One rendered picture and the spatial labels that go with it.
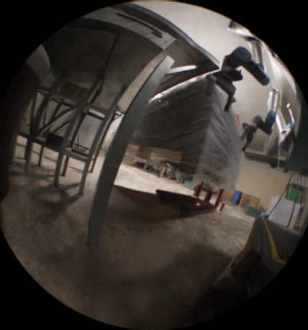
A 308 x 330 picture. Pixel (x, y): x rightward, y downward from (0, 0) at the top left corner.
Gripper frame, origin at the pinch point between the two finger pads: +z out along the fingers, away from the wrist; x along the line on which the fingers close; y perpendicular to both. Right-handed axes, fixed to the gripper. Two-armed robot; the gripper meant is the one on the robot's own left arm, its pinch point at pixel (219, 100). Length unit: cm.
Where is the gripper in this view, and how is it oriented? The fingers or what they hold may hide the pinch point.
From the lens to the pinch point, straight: 51.1
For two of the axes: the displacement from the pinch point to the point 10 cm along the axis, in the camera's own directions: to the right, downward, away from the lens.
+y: -1.7, -4.9, 8.5
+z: -3.5, 8.4, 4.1
